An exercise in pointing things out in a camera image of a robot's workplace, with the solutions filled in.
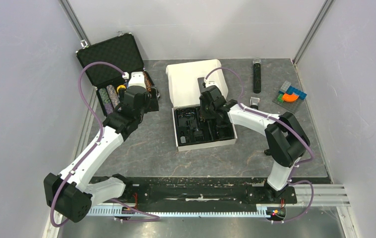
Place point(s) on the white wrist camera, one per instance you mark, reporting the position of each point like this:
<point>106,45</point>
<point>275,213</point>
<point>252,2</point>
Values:
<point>134,79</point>
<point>208,83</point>

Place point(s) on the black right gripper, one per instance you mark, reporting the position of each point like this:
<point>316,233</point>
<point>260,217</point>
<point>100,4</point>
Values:
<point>204,114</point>

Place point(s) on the black glitter tube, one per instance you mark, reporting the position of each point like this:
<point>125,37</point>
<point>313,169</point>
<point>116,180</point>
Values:
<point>256,75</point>

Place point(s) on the black poker chip case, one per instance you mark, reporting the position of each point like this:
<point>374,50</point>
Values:
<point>121,51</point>

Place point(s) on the silver clipper blade head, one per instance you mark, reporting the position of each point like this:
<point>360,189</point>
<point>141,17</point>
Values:
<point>254,103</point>

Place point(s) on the white clipper kit box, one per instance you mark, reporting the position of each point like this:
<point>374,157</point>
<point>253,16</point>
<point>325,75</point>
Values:
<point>185,87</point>

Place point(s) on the aluminium frame rail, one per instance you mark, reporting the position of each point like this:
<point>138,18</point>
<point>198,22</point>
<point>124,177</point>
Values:
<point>319,195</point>

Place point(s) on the black clipper comb guard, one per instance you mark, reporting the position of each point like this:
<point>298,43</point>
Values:
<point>225,132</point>

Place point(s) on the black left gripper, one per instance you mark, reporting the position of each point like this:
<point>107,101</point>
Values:
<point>152,105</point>

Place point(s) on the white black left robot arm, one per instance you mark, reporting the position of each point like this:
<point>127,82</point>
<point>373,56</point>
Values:
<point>70,192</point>

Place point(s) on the colourful building block set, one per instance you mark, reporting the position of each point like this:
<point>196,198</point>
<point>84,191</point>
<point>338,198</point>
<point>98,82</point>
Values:
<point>289,97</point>

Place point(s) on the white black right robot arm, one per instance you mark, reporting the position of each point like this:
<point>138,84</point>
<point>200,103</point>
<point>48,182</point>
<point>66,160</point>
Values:
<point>286,139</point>

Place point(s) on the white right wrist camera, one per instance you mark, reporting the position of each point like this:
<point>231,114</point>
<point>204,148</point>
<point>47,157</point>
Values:
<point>208,83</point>

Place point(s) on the black comb in tray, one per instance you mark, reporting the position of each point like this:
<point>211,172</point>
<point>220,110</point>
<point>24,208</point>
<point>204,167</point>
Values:
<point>198,136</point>

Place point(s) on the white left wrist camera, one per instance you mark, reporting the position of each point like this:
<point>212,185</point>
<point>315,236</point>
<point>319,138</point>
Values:
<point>134,79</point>

